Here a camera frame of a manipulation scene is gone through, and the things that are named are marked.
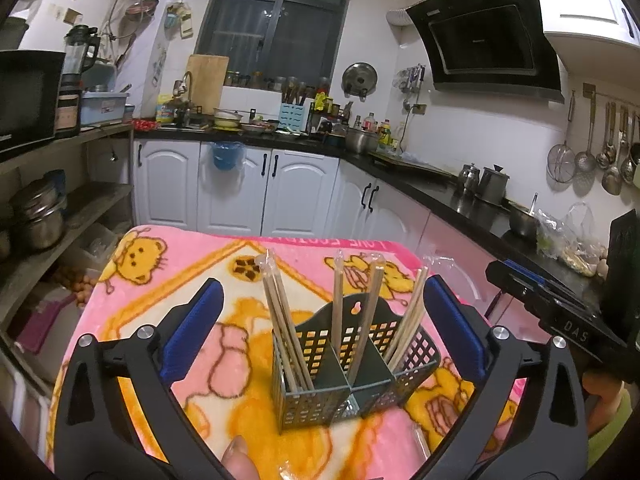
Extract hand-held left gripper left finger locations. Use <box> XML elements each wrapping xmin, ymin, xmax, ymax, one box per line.
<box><xmin>54</xmin><ymin>278</ymin><xmax>226</xmax><ymax>480</ymax></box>

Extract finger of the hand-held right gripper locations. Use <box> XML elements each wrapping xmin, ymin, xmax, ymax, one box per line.
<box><xmin>486</xmin><ymin>260</ymin><xmax>598</xmax><ymax>317</ymax></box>

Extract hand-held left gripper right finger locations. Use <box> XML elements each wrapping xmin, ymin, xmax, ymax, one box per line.
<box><xmin>417</xmin><ymin>275</ymin><xmax>588</xmax><ymax>480</ymax></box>

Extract wooden chopstick pair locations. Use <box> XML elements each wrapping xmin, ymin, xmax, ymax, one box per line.
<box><xmin>331</xmin><ymin>250</ymin><xmax>346</xmax><ymax>348</ymax></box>
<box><xmin>390</xmin><ymin>266</ymin><xmax>431</xmax><ymax>373</ymax></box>
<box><xmin>267</xmin><ymin>250</ymin><xmax>316</xmax><ymax>391</ymax></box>
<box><xmin>411</xmin><ymin>422</ymin><xmax>433</xmax><ymax>463</ymax></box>
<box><xmin>257</xmin><ymin>252</ymin><xmax>301</xmax><ymax>393</ymax></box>
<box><xmin>382</xmin><ymin>266</ymin><xmax>426</xmax><ymax>368</ymax></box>
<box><xmin>347</xmin><ymin>256</ymin><xmax>386</xmax><ymax>386</ymax></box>

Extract dark grey perforated utensil holder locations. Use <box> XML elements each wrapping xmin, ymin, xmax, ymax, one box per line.
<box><xmin>271</xmin><ymin>300</ymin><xmax>442</xmax><ymax>433</ymax></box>

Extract person's right forearm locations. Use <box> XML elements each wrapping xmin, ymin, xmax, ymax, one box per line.
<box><xmin>587</xmin><ymin>390</ymin><xmax>638</xmax><ymax>470</ymax></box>

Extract person's right hand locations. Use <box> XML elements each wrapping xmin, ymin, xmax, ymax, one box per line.
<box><xmin>582</xmin><ymin>371</ymin><xmax>626</xmax><ymax>436</ymax></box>

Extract person's left hand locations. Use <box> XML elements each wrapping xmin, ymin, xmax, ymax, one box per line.
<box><xmin>222</xmin><ymin>435</ymin><xmax>261</xmax><ymax>480</ymax></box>

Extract steel bowl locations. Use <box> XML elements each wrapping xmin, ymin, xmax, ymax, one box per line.
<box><xmin>509</xmin><ymin>194</ymin><xmax>541</xmax><ymax>239</ymax></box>

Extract clear plastic bag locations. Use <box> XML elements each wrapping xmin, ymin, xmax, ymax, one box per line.
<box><xmin>537</xmin><ymin>202</ymin><xmax>608</xmax><ymax>277</ymax></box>

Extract pink bear printed blanket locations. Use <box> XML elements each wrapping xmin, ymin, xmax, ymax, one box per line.
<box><xmin>47</xmin><ymin>224</ymin><xmax>528</xmax><ymax>480</ymax></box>

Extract steel kettle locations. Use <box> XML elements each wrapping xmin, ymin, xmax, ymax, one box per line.
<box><xmin>477</xmin><ymin>165</ymin><xmax>511</xmax><ymax>206</ymax></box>

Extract small steel pot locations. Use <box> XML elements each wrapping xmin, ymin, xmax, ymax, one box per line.
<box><xmin>457</xmin><ymin>162</ymin><xmax>481</xmax><ymax>194</ymax></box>

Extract pile of brown eggs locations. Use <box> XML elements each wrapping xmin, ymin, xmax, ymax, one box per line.
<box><xmin>54</xmin><ymin>266</ymin><xmax>102</xmax><ymax>307</ymax></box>

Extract steel slotted ladle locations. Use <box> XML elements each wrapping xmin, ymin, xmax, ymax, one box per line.
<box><xmin>575</xmin><ymin>100</ymin><xmax>598</xmax><ymax>173</ymax></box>

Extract wooden storage shelf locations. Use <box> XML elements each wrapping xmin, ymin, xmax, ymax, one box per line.
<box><xmin>0</xmin><ymin>122</ymin><xmax>136</xmax><ymax>341</ymax></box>

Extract white kitchen cabinets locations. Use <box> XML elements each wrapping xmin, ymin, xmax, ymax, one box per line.
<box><xmin>132</xmin><ymin>139</ymin><xmax>506</xmax><ymax>321</ymax></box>

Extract stacked steel pots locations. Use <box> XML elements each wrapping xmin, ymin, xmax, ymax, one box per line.
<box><xmin>9</xmin><ymin>179</ymin><xmax>68</xmax><ymax>252</ymax></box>

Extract steel stock pot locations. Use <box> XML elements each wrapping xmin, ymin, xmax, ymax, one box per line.
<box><xmin>345</xmin><ymin>127</ymin><xmax>378</xmax><ymax>155</ymax></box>

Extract blue knife block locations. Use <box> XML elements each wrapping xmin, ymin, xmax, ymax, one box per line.
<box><xmin>279</xmin><ymin>102</ymin><xmax>313</xmax><ymax>133</ymax></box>

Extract steel kitchen faucet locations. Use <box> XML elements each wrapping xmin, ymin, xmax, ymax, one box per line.
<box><xmin>172</xmin><ymin>71</ymin><xmax>195</xmax><ymax>126</ymax></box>

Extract black range hood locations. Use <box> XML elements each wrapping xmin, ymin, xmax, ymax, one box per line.
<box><xmin>406</xmin><ymin>0</ymin><xmax>566</xmax><ymax>104</ymax></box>

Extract steel pot lid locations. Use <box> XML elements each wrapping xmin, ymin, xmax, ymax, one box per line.
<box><xmin>342</xmin><ymin>62</ymin><xmax>378</xmax><ymax>97</ymax></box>

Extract rectangular wooden cutting board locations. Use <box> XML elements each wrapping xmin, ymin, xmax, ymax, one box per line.
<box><xmin>186</xmin><ymin>54</ymin><xmax>230</xmax><ymax>115</ymax></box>

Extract black microwave oven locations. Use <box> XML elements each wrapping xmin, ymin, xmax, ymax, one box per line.
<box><xmin>0</xmin><ymin>50</ymin><xmax>66</xmax><ymax>155</ymax></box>

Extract white upper cabinet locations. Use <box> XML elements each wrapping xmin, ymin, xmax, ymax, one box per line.
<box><xmin>530</xmin><ymin>0</ymin><xmax>640</xmax><ymax>61</ymax></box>

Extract black blender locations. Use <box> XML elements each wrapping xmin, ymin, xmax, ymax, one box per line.
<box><xmin>59</xmin><ymin>25</ymin><xmax>101</xmax><ymax>137</ymax></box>

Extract hanging steel pan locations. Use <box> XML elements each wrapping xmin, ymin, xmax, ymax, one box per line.
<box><xmin>125</xmin><ymin>0</ymin><xmax>160</xmax><ymax>22</ymax></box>

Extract dark framed window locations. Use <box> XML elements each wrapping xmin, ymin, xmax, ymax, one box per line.
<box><xmin>197</xmin><ymin>0</ymin><xmax>358</xmax><ymax>92</ymax></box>

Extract wire mesh strainer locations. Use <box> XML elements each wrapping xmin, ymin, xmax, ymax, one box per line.
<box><xmin>546</xmin><ymin>91</ymin><xmax>577</xmax><ymax>183</ymax></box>

